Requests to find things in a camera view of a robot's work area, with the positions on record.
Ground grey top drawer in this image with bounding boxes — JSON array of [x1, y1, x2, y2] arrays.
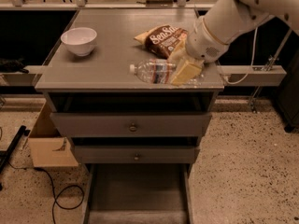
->
[[50, 113, 211, 137]]

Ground black object on rail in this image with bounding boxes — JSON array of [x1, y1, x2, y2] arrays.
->
[[0, 58, 29, 74]]

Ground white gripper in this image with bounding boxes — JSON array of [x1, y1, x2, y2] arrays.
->
[[168, 18, 229, 86]]

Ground clear plastic water bottle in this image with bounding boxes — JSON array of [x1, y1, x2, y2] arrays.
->
[[129, 58, 206, 86]]

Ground black metal stand leg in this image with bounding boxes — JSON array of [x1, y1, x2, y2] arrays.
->
[[0, 125, 30, 191]]

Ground white hanging cable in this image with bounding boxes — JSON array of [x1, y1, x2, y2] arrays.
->
[[222, 26, 260, 86]]

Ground grey middle drawer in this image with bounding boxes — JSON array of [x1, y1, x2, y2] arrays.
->
[[73, 146, 199, 163]]

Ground cardboard box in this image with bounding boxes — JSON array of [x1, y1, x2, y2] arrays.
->
[[28, 104, 78, 168]]

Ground white ceramic bowl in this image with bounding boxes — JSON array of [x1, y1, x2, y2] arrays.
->
[[61, 27, 97, 56]]

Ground grey horizontal rail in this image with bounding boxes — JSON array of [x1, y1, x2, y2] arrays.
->
[[218, 65, 286, 87]]

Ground grey drawer cabinet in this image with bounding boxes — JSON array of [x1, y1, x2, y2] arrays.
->
[[35, 8, 225, 173]]

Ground black floor cable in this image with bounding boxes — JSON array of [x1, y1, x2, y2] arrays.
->
[[7, 159, 86, 224]]

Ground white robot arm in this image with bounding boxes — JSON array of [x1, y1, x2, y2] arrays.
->
[[168, 0, 299, 86]]

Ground grey open bottom drawer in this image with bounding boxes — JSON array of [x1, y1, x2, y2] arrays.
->
[[81, 163, 193, 224]]

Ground sea salt chip bag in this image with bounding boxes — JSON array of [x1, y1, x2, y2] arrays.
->
[[135, 24, 188, 59]]

